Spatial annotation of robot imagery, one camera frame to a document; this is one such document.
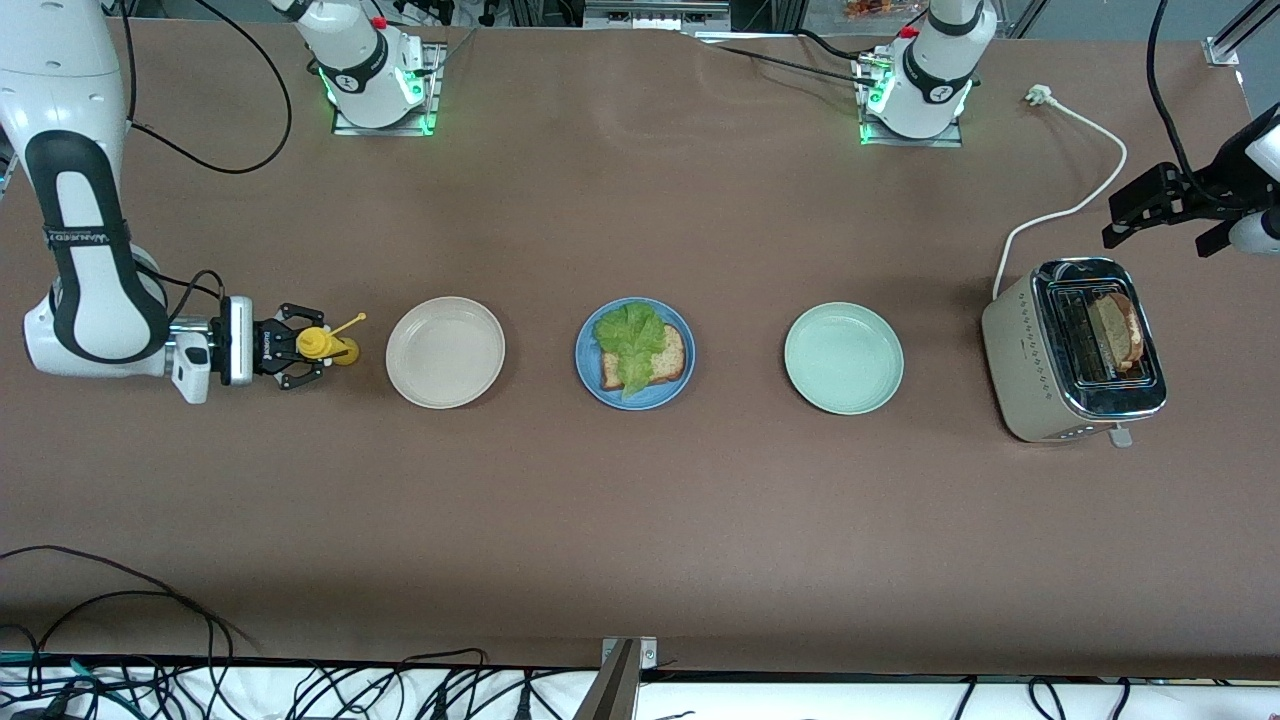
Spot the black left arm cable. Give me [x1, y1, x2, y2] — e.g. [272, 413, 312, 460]
[1145, 0, 1201, 186]

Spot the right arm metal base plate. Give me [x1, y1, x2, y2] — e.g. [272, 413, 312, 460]
[332, 42, 443, 136]

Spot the yellow mustard squeeze bottle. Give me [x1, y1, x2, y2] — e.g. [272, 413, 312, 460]
[296, 312, 368, 369]

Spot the pale green round plate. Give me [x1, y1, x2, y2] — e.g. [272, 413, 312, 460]
[784, 302, 905, 416]

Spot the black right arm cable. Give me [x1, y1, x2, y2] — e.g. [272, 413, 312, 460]
[120, 0, 293, 174]

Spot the blue round plate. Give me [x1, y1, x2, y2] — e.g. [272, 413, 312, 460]
[575, 297, 697, 412]

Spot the metal corner bracket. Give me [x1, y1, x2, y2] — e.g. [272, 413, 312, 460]
[600, 636, 659, 669]

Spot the beige round plate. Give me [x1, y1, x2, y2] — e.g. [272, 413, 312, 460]
[385, 296, 507, 410]

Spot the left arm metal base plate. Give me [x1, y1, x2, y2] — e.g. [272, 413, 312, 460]
[858, 50, 966, 148]

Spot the grey power strip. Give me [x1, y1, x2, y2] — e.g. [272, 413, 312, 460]
[583, 0, 731, 33]

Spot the green lettuce leaf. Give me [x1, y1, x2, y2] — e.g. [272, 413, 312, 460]
[593, 300, 668, 399]

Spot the aluminium profile post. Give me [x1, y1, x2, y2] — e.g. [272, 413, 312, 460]
[572, 640, 641, 720]

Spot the black base cable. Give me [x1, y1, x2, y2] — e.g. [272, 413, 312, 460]
[690, 30, 881, 89]

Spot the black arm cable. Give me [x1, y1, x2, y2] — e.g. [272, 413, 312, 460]
[1145, 0, 1201, 186]
[120, 0, 293, 174]

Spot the aluminium frame corner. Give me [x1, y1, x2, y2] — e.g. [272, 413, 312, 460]
[1203, 0, 1263, 69]

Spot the brown bread slice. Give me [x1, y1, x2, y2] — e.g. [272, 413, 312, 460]
[600, 322, 688, 392]
[1085, 290, 1142, 374]

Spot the white toaster power cable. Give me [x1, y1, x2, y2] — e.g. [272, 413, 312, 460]
[993, 85, 1128, 301]

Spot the thin black cable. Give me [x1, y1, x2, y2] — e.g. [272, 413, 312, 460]
[0, 590, 219, 666]
[0, 545, 256, 661]

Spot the silver two-slot toaster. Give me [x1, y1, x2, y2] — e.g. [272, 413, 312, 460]
[980, 257, 1168, 448]

